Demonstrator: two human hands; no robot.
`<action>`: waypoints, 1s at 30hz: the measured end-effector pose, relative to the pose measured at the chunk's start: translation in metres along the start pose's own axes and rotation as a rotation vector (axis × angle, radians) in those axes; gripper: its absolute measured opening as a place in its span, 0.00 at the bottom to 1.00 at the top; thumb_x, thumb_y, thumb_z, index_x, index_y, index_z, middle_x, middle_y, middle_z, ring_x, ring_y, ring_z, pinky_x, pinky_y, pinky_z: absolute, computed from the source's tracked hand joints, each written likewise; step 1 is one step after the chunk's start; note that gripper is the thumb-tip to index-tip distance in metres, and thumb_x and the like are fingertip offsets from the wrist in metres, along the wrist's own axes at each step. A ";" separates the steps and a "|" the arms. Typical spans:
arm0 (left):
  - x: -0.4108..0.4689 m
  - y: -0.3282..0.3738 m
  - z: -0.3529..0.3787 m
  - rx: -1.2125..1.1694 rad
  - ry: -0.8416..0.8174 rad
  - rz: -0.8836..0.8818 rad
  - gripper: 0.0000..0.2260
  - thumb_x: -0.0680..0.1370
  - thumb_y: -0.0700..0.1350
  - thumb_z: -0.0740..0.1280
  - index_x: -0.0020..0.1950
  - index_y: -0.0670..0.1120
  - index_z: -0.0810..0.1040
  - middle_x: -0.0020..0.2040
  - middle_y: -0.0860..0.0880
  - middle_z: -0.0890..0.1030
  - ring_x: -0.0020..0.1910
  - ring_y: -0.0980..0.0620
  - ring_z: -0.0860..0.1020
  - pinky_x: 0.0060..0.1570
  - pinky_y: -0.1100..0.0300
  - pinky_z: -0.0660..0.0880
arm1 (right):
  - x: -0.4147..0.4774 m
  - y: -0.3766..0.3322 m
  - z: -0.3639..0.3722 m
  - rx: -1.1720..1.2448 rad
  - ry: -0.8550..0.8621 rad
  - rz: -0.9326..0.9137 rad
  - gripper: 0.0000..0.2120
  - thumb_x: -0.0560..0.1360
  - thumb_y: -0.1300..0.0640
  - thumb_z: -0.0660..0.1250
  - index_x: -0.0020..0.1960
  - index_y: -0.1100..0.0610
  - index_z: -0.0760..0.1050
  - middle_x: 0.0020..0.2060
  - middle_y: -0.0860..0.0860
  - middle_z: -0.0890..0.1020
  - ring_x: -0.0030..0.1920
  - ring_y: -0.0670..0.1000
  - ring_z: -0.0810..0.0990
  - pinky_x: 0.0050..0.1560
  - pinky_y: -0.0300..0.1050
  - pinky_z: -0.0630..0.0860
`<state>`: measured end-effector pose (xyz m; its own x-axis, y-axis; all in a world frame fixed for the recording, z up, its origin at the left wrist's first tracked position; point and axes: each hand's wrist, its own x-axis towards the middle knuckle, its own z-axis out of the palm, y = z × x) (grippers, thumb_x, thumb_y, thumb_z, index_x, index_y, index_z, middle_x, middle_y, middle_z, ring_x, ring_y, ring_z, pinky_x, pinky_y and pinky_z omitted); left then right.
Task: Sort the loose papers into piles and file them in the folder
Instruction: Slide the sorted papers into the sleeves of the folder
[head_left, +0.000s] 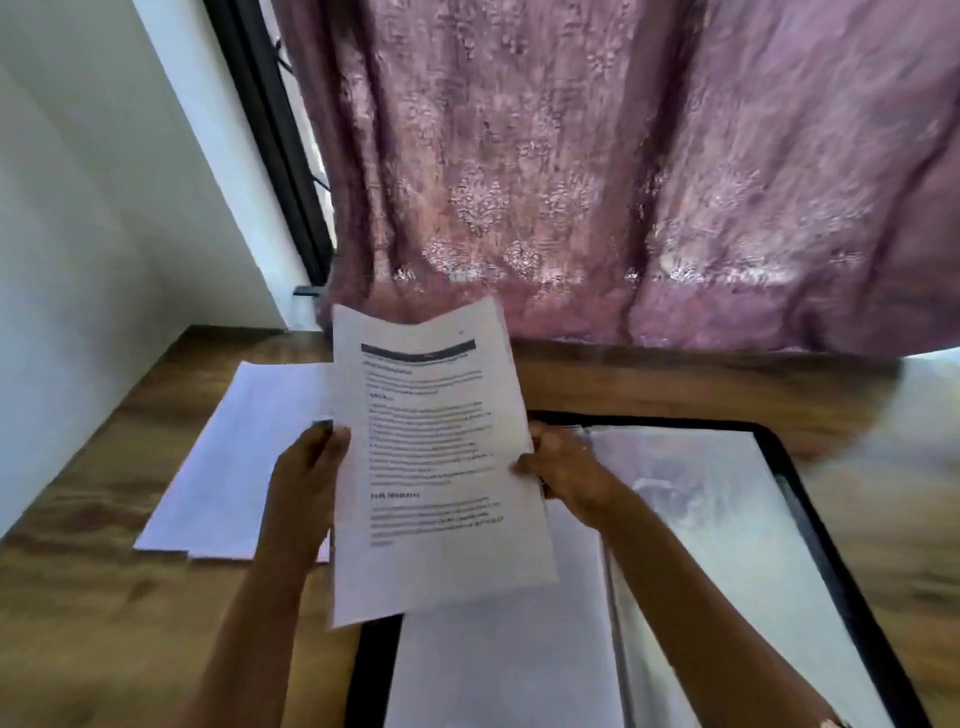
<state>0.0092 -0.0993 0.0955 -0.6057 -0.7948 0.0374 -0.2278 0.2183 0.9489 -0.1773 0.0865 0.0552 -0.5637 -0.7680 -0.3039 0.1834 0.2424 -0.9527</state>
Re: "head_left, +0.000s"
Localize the person's right hand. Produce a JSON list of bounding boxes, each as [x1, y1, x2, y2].
[[510, 421, 644, 534]]

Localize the person's left hand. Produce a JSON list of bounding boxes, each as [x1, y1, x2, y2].
[[258, 420, 354, 572]]

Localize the body figure paper stack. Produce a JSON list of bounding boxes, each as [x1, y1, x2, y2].
[[132, 360, 339, 564]]

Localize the stack with dark header bar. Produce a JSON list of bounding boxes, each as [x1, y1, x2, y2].
[[327, 294, 561, 630]]

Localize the stack of printed papers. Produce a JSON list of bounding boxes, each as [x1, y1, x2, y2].
[[382, 495, 629, 728]]

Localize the black folder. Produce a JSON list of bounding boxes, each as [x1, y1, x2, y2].
[[343, 411, 935, 728]]

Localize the person's left forearm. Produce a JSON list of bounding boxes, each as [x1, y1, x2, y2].
[[177, 552, 320, 728]]

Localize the person's right forearm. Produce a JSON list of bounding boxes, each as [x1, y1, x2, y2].
[[600, 502, 849, 728]]

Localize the pink patterned curtain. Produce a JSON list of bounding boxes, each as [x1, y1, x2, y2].
[[270, 0, 960, 362]]

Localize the dark window frame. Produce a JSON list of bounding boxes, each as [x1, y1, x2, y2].
[[202, 0, 339, 294]]

